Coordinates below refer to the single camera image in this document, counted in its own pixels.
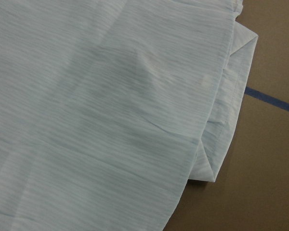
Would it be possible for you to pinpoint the light blue button-up shirt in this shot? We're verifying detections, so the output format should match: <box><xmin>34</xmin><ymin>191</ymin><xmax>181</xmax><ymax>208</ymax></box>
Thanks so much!
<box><xmin>0</xmin><ymin>0</ymin><xmax>258</xmax><ymax>231</ymax></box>

